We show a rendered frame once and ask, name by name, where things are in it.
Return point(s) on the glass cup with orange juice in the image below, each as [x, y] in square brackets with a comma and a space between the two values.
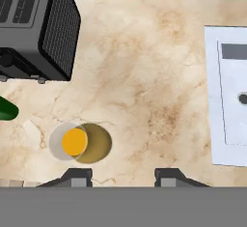
[72, 142]

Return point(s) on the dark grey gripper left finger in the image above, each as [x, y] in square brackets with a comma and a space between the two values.
[77, 176]

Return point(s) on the white sink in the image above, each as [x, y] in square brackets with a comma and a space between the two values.
[229, 95]

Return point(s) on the black and grey toaster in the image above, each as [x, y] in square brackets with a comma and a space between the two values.
[41, 28]

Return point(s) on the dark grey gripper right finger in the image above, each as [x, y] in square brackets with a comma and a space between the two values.
[168, 176]

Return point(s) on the dark green object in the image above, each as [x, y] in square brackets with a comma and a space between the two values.
[6, 110]

